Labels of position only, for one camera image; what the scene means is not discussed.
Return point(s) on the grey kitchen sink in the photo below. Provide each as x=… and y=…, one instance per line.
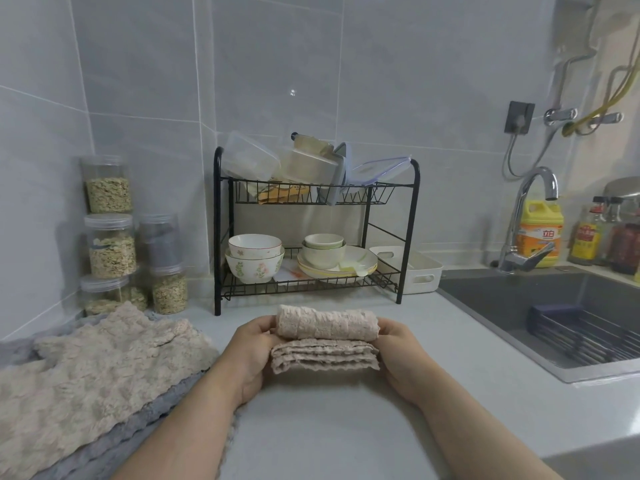
x=490, y=299

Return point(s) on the chrome faucet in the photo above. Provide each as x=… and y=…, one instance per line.
x=517, y=262

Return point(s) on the black wall socket with plug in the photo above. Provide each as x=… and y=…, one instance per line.
x=520, y=117

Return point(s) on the yellow dish cloth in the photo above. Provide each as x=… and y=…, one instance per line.
x=280, y=193

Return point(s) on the pale green rice paddle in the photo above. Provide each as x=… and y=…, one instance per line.
x=357, y=268

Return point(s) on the pile of fluffy cloths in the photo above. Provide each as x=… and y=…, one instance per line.
x=100, y=364

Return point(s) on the group of condiment bottles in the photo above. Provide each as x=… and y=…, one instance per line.
x=626, y=249

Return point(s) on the grey plastic lid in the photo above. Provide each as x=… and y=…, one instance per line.
x=340, y=174

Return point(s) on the person's left hand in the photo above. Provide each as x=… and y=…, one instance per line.
x=250, y=359

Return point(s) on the clear jar grey contents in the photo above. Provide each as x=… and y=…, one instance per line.
x=159, y=244

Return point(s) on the small bowls on plates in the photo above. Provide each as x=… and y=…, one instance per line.
x=315, y=273

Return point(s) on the clear plastic food container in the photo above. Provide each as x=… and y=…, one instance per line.
x=247, y=157

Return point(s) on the metal water pipe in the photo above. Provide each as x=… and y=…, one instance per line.
x=559, y=84
x=611, y=84

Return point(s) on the chrome water valve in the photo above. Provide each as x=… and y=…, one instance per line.
x=607, y=118
x=560, y=115

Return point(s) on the person's left forearm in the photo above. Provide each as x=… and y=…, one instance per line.
x=185, y=434

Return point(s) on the white plastic basket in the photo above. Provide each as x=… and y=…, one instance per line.
x=422, y=279

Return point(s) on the steel pot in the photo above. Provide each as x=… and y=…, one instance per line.
x=625, y=192

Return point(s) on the blue sink drain rack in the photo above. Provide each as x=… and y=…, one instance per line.
x=555, y=314

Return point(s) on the tan lid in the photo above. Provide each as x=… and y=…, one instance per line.
x=312, y=143

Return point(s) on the yellow detergent bottle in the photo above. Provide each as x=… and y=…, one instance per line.
x=542, y=234

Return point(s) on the yellow label sauce bottle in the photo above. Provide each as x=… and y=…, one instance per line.
x=586, y=239

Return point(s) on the person's right forearm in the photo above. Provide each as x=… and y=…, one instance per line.
x=470, y=434

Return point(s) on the small clear jar of oats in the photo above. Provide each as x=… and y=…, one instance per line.
x=170, y=294

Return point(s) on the person's right hand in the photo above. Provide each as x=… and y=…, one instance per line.
x=402, y=364

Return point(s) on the small white bowl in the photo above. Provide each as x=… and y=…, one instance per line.
x=322, y=257
x=324, y=239

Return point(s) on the short clear plastic jar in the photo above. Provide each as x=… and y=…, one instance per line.
x=102, y=289

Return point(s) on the beige checked towel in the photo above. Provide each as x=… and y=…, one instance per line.
x=325, y=319

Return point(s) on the blue rimmed container lid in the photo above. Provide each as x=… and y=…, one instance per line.
x=377, y=170

